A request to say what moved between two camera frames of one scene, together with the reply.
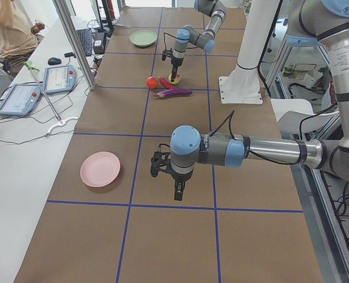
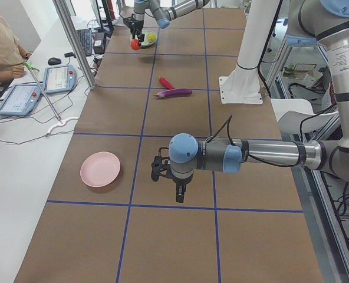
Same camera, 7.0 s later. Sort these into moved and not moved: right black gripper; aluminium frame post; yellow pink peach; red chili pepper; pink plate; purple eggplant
Moved: right black gripper; yellow pink peach
Not moved: purple eggplant; aluminium frame post; pink plate; red chili pepper
